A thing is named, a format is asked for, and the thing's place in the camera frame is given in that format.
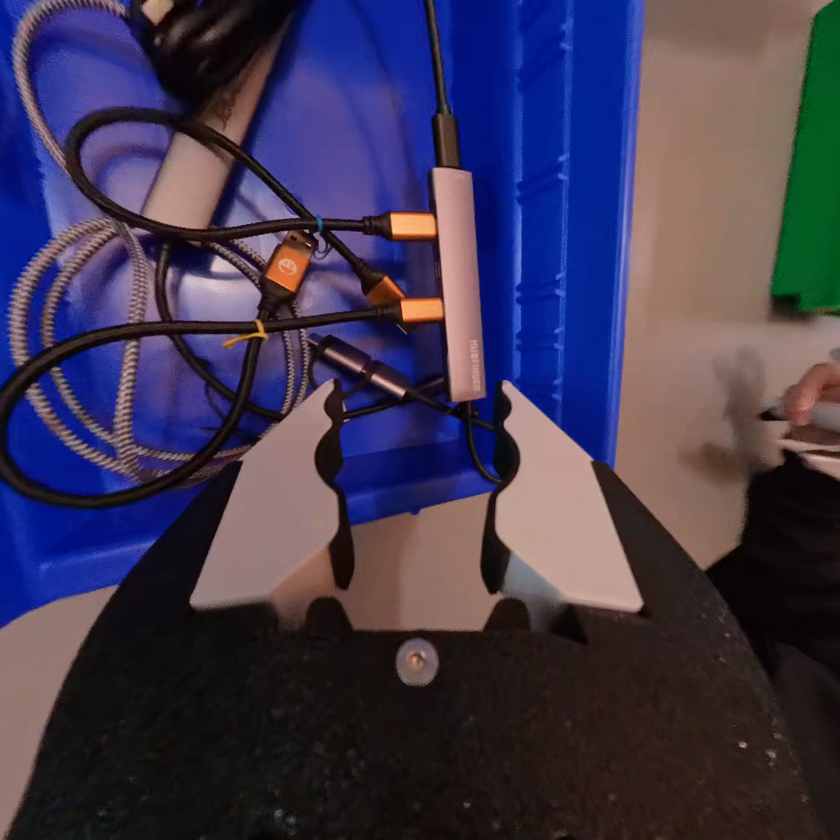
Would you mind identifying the black cable dark plug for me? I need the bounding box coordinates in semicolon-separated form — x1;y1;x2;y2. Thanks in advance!
423;0;462;170

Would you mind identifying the person's dark clothed body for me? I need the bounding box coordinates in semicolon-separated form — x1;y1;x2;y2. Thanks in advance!
705;453;840;840

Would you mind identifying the large green plastic bin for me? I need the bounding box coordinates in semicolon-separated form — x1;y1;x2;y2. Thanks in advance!
771;0;840;316

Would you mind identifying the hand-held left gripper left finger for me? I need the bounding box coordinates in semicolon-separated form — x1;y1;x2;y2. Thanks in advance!
189;378;357;626

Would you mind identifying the grey braided cable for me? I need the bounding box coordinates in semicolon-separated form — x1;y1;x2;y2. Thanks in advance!
7;0;316;483

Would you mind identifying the large blue plastic bin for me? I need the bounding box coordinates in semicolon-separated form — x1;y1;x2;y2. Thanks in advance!
0;0;647;627

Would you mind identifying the black braided cable blue tie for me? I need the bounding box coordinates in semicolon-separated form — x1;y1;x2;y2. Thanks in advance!
66;108;439;309

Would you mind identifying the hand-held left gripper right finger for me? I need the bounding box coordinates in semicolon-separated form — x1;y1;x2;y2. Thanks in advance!
481;379;645;630

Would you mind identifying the person's right hand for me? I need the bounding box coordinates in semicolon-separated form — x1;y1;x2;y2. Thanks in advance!
784;364;840;427

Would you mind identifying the black braided cable yellow tie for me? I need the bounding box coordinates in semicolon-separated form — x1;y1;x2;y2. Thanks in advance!
0;230;447;509

